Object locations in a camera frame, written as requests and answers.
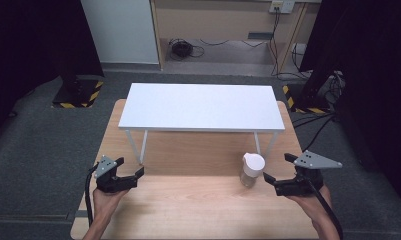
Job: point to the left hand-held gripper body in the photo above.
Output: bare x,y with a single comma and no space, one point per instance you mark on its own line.
109,181

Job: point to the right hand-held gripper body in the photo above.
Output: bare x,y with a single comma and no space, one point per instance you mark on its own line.
301,185

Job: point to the glass jar with white lid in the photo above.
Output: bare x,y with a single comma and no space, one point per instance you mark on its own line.
252,168

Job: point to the person's left hand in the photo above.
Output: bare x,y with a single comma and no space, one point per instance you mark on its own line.
106,200

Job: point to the person's right hand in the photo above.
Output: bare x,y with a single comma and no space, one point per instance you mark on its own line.
309,205

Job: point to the black stand base striped edge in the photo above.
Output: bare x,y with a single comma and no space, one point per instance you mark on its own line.
76,93
304,100

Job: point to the white metal-legged shelf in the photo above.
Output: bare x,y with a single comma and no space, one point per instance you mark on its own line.
201,106

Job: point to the black curtain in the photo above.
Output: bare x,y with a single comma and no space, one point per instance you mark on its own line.
374,83
31,50

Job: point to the white wall panel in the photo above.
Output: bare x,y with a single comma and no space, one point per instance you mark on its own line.
121,30

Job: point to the white wall socket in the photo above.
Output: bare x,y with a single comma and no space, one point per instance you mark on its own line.
281,5

